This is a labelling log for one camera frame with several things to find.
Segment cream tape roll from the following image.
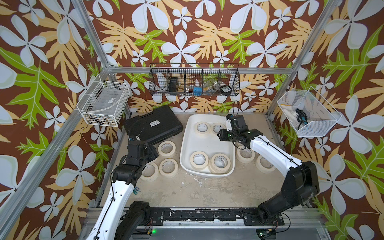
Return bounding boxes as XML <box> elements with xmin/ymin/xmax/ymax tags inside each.
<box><xmin>210</xmin><ymin>123</ymin><xmax>227</xmax><ymax>136</ymax></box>
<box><xmin>158</xmin><ymin>141</ymin><xmax>176</xmax><ymax>158</ymax></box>
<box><xmin>194</xmin><ymin>122</ymin><xmax>211</xmax><ymax>135</ymax></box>
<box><xmin>256</xmin><ymin>155</ymin><xmax>276</xmax><ymax>174</ymax></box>
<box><xmin>190</xmin><ymin>151</ymin><xmax>209</xmax><ymax>171</ymax></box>
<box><xmin>140</xmin><ymin>162</ymin><xmax>159</xmax><ymax>182</ymax></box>
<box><xmin>208</xmin><ymin>154</ymin><xmax>231</xmax><ymax>174</ymax></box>
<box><xmin>159</xmin><ymin>159</ymin><xmax>179</xmax><ymax>179</ymax></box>
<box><xmin>236</xmin><ymin>148</ymin><xmax>256</xmax><ymax>164</ymax></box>

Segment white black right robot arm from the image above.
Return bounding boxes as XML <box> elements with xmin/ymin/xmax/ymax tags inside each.
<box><xmin>217</xmin><ymin>114</ymin><xmax>320</xmax><ymax>224</ymax></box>

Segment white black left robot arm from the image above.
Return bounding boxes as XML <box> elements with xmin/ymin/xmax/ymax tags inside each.
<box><xmin>87</xmin><ymin>140</ymin><xmax>159</xmax><ymax>240</ymax></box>

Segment white plastic storage box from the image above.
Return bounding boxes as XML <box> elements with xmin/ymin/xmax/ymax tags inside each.
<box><xmin>180</xmin><ymin>114</ymin><xmax>235</xmax><ymax>178</ymax></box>

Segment black plastic tool case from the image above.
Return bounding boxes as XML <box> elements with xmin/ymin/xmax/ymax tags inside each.
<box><xmin>124</xmin><ymin>105</ymin><xmax>184</xmax><ymax>145</ymax></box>

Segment white mesh basket right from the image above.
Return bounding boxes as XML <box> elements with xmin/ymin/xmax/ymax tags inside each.
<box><xmin>278</xmin><ymin>87</ymin><xmax>342</xmax><ymax>138</ymax></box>

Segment blue green cable ties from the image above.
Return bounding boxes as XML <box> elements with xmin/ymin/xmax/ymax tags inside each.
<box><xmin>133</xmin><ymin>187</ymin><xmax>140</xmax><ymax>195</ymax></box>

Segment white wire basket left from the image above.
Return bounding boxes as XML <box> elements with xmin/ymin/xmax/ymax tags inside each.
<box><xmin>78</xmin><ymin>76</ymin><xmax>131</xmax><ymax>127</ymax></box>

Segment black wire basket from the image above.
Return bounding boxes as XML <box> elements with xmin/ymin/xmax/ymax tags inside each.
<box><xmin>148</xmin><ymin>63</ymin><xmax>240</xmax><ymax>97</ymax></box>

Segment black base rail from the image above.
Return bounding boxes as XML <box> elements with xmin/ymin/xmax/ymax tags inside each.
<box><xmin>140</xmin><ymin>207</ymin><xmax>285</xmax><ymax>227</ymax></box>

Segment aluminium frame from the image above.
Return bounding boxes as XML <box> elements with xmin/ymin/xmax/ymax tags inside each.
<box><xmin>0</xmin><ymin>0</ymin><xmax>343</xmax><ymax>240</ymax></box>

